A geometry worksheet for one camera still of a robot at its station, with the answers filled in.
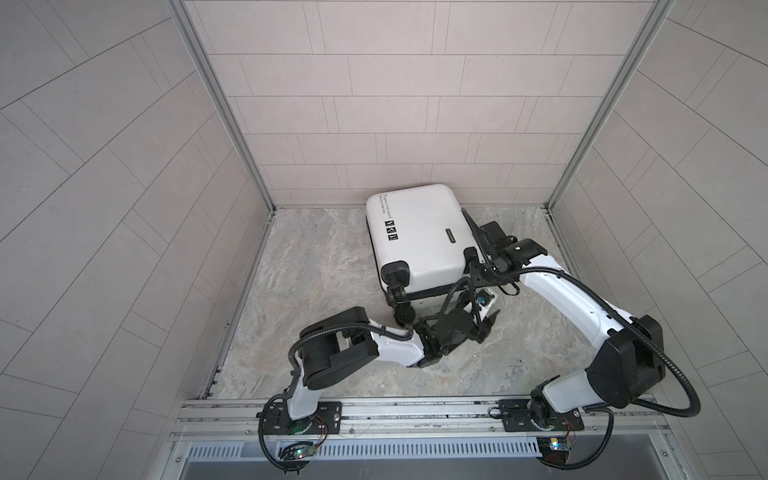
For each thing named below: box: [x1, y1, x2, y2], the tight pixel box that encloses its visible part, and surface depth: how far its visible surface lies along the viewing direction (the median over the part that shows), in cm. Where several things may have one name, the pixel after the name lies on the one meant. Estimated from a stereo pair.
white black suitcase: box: [366, 183, 474, 325], surface depth 84 cm
